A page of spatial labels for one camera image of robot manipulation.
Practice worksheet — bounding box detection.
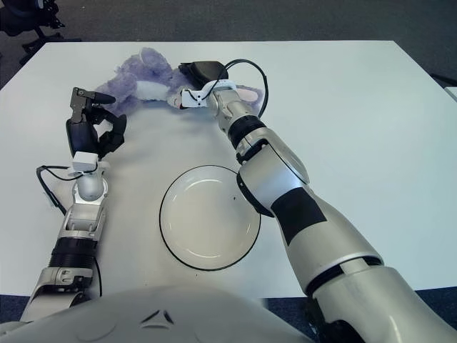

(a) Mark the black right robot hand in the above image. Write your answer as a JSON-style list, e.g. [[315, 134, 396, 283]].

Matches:
[[178, 61, 229, 90]]

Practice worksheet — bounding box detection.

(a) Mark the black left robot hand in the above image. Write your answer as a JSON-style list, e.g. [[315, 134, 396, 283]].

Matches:
[[65, 86, 128, 158]]

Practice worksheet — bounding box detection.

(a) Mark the purple plush rabbit doll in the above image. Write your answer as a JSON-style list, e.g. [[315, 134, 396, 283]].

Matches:
[[94, 46, 265, 111]]

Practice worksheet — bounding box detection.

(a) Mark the white plate with black rim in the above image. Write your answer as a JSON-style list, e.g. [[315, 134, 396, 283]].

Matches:
[[159, 164, 261, 269]]

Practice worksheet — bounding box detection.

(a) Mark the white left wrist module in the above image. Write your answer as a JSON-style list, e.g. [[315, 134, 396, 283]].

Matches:
[[71, 151, 99, 174]]

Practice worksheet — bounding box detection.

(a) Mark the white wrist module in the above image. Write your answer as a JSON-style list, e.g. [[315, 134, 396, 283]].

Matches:
[[71, 151, 99, 174], [180, 80, 236, 109]]

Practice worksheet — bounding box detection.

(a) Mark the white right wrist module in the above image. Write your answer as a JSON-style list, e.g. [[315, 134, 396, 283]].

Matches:
[[180, 80, 236, 109]]

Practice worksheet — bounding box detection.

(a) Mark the black office chair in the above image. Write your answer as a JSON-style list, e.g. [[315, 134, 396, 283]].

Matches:
[[0, 0, 82, 65]]

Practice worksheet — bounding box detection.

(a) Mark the grey robot torso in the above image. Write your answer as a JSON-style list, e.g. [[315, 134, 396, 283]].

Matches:
[[0, 285, 318, 343]]

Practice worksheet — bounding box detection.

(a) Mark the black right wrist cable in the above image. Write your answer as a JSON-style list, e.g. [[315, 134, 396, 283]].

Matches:
[[224, 59, 269, 117]]

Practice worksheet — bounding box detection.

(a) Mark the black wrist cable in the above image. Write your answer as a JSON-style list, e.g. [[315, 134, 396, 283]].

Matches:
[[224, 59, 269, 117], [35, 164, 78, 215]]

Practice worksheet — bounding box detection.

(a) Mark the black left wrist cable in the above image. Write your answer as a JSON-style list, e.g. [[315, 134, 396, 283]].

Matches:
[[35, 164, 78, 215]]

